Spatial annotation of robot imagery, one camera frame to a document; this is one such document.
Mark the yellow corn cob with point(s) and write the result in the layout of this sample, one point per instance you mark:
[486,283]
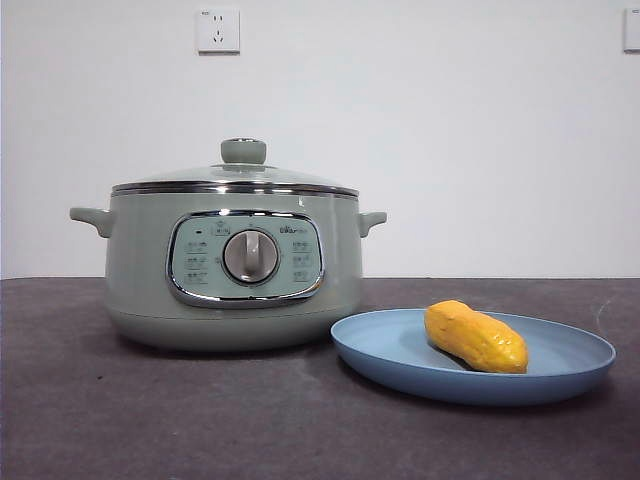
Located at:
[475,335]

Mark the glass lid with green knob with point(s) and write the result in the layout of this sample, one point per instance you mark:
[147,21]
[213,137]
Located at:
[242,150]

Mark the blue round plate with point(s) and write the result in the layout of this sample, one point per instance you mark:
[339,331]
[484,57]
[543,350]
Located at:
[390,350]

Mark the white wall socket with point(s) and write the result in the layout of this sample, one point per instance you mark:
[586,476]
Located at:
[632,30]
[218,31]

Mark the pale green electric steamer pot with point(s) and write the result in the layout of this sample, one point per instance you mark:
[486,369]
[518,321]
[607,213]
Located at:
[140,280]

